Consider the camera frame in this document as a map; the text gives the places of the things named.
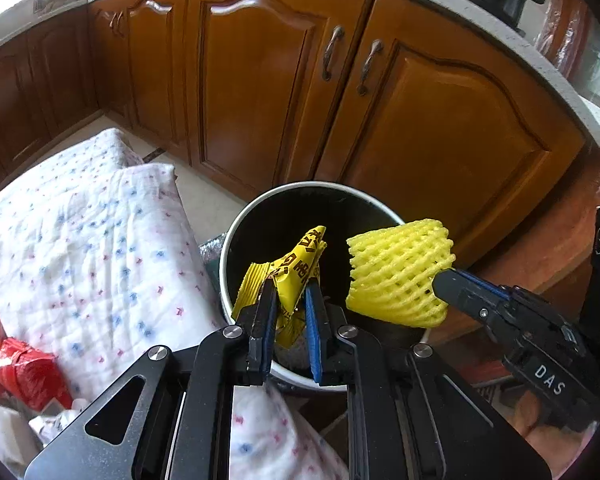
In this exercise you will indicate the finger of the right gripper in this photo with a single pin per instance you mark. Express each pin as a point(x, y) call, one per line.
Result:
point(488, 313)
point(477, 286)

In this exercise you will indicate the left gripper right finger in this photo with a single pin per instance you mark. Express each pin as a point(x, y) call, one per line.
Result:
point(328, 356)

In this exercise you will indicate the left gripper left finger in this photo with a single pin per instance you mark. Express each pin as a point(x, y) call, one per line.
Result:
point(259, 321)

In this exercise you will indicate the yellow snack wrapper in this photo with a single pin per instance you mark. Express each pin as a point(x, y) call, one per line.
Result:
point(290, 274)

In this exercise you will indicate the yellow foam fruit net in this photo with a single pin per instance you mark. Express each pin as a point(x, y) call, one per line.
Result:
point(392, 270)

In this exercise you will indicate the red plastic bag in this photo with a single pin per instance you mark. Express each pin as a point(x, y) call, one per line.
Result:
point(31, 376)

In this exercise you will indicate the black white-rimmed trash bin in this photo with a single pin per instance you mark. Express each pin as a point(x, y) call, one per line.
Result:
point(273, 223)

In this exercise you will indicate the right hand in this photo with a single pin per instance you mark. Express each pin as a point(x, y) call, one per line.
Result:
point(558, 447)

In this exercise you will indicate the white dotted tablecloth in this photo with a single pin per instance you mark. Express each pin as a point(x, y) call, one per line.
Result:
point(98, 262)

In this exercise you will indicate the brown wooden base cabinets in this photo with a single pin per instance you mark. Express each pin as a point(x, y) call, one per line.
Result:
point(392, 97)

